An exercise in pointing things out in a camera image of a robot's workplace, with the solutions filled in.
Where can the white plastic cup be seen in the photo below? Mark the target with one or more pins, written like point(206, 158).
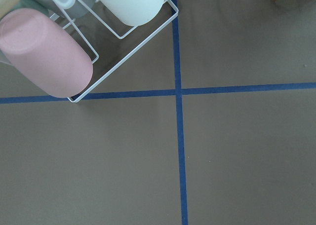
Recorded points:
point(134, 12)

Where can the pink plastic cup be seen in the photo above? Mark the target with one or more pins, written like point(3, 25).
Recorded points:
point(44, 53)

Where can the white wire cup rack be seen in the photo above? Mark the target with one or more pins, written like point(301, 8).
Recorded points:
point(110, 40)

